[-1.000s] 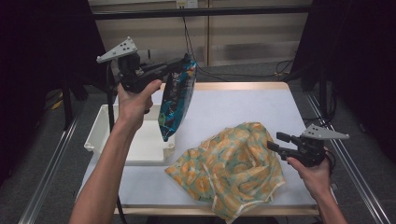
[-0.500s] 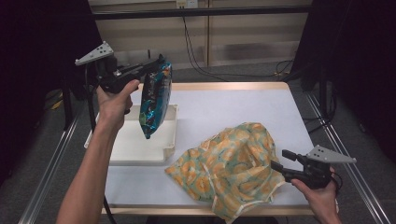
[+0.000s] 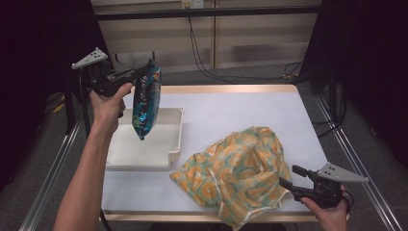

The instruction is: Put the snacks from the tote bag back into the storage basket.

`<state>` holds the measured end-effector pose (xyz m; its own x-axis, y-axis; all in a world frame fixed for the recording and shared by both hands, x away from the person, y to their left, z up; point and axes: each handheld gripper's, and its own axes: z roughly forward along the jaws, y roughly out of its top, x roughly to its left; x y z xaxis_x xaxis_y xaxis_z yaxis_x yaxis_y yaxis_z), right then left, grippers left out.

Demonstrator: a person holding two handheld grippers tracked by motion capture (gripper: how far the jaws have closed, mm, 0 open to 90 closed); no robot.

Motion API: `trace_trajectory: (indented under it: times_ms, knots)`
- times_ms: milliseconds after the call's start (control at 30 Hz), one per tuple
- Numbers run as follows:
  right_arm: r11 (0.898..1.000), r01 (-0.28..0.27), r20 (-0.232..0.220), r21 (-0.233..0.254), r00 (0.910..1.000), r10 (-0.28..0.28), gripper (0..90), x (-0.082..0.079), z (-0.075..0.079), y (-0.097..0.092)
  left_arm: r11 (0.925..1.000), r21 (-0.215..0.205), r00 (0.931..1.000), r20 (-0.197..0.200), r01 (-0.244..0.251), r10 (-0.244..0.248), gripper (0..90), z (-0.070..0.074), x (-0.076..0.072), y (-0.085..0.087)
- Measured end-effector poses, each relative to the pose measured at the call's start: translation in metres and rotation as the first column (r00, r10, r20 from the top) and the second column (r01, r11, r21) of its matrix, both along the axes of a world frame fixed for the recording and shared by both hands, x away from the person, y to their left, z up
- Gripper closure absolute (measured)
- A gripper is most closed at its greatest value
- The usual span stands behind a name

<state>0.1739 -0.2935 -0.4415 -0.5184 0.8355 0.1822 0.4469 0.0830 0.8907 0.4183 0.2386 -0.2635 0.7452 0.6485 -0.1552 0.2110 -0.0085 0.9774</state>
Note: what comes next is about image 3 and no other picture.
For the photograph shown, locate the white plastic tray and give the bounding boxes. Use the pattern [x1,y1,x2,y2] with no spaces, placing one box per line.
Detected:
[105,107,186,171]

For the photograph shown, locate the black horizontal bar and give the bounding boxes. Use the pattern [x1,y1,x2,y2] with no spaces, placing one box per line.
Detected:
[95,5,322,21]

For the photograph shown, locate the blue snack packet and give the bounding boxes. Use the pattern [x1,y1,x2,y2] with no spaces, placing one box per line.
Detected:
[131,58,163,141]

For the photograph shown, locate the metal floor rail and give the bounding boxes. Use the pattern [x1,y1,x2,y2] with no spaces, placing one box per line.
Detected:
[18,116,83,231]
[313,95,403,231]

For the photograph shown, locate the white wall socket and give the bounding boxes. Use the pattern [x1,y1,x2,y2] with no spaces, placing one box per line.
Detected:
[181,0,206,10]

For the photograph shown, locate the black floor cables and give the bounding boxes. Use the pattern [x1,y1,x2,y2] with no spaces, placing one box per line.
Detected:
[311,90,349,140]

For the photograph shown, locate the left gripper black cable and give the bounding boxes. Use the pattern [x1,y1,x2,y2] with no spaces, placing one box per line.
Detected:
[78,66,93,140]

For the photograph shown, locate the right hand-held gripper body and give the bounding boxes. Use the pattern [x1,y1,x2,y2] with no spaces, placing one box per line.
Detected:
[289,162,370,210]

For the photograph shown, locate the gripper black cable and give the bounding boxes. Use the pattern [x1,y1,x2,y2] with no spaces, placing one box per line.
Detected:
[341,188,356,214]
[78,66,93,140]

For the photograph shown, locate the white table mat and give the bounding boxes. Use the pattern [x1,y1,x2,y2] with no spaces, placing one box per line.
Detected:
[101,91,329,215]

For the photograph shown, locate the person's right hand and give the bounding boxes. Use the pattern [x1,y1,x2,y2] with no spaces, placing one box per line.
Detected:
[299,184,351,231]

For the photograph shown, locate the black curtain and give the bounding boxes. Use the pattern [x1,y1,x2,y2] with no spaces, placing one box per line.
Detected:
[0,0,120,192]
[299,0,408,169]

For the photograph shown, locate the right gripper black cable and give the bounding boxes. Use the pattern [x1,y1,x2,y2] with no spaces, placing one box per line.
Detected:
[341,188,356,214]

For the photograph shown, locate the long black wall cable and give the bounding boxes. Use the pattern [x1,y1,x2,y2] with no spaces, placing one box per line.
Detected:
[186,8,304,86]

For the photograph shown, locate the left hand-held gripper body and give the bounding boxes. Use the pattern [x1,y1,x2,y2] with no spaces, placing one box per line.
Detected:
[70,46,138,98]

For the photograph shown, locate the orange patterned green fabric bag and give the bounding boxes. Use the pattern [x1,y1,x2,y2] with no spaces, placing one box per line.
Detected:
[169,125,293,231]

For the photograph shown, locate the person's left hand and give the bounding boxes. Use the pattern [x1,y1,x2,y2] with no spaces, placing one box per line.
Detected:
[89,82,134,130]

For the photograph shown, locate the black stand leg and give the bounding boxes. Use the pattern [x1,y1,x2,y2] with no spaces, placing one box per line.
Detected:
[62,84,79,135]

